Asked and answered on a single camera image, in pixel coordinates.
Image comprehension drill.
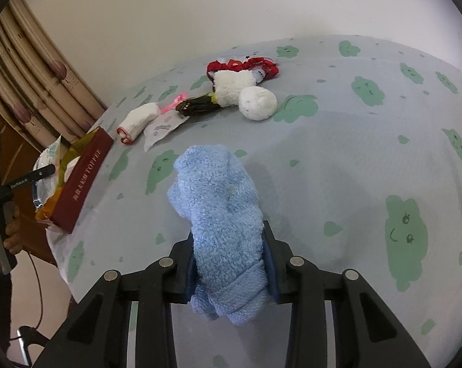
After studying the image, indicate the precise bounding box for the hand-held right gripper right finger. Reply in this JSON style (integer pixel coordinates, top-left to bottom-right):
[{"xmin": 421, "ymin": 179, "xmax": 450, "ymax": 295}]
[{"xmin": 262, "ymin": 220, "xmax": 433, "ymax": 368}]

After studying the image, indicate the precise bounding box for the black cable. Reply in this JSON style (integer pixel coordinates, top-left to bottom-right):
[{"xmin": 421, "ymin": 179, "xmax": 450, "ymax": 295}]
[{"xmin": 9, "ymin": 252, "xmax": 44, "ymax": 342}]

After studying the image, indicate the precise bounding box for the cloud print bed sheet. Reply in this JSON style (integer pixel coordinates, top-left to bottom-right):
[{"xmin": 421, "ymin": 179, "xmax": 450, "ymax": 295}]
[{"xmin": 47, "ymin": 34, "xmax": 462, "ymax": 368}]

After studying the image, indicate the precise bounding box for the white leaf print packet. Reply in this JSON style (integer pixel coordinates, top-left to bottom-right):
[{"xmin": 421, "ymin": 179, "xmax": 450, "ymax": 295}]
[{"xmin": 32, "ymin": 136, "xmax": 64, "ymax": 208}]

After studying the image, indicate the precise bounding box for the person's left hand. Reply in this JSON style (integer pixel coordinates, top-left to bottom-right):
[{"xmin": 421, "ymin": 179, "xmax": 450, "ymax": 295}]
[{"xmin": 3, "ymin": 202, "xmax": 23, "ymax": 255}]

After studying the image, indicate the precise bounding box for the white fluffy yellow-black toy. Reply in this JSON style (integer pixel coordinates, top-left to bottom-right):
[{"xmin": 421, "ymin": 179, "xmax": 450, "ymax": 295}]
[{"xmin": 175, "ymin": 70, "xmax": 257, "ymax": 118}]

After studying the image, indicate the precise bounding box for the light blue towel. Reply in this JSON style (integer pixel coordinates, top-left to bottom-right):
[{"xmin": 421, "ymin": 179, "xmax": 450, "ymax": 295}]
[{"xmin": 167, "ymin": 145, "xmax": 271, "ymax": 326}]

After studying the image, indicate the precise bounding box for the dark object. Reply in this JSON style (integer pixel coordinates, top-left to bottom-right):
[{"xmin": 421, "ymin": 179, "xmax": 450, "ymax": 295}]
[{"xmin": 17, "ymin": 325, "xmax": 54, "ymax": 368}]

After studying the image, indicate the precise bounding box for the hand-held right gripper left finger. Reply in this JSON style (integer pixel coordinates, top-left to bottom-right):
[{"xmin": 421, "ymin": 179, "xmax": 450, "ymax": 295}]
[{"xmin": 34, "ymin": 236, "xmax": 201, "ymax": 368}]

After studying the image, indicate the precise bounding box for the white printed packet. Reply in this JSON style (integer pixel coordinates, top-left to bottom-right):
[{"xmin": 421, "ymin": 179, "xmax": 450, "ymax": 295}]
[{"xmin": 143, "ymin": 114, "xmax": 187, "ymax": 152}]

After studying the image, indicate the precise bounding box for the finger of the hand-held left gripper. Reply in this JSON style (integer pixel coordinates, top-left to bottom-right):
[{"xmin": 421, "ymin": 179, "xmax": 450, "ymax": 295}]
[{"xmin": 0, "ymin": 164, "xmax": 58, "ymax": 205}]

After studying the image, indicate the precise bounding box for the red and white cloth toy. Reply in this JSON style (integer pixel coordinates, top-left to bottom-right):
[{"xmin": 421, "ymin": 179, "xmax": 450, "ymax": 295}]
[{"xmin": 206, "ymin": 56, "xmax": 280, "ymax": 84}]

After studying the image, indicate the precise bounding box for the beige leaf print curtain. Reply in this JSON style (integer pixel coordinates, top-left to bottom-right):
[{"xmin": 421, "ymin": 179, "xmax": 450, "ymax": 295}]
[{"xmin": 0, "ymin": 0, "xmax": 110, "ymax": 151}]

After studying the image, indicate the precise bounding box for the white fluffy sock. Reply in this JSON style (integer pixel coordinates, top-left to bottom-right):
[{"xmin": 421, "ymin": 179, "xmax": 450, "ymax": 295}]
[{"xmin": 238, "ymin": 86, "xmax": 278, "ymax": 122}]

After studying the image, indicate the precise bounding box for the pink ribbon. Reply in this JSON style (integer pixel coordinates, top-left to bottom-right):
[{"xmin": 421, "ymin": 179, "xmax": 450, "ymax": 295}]
[{"xmin": 160, "ymin": 92, "xmax": 189, "ymax": 114}]

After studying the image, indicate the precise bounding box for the green tray with red rim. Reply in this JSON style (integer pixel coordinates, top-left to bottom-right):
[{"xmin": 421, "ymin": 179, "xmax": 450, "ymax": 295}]
[{"xmin": 35, "ymin": 126, "xmax": 115, "ymax": 234}]

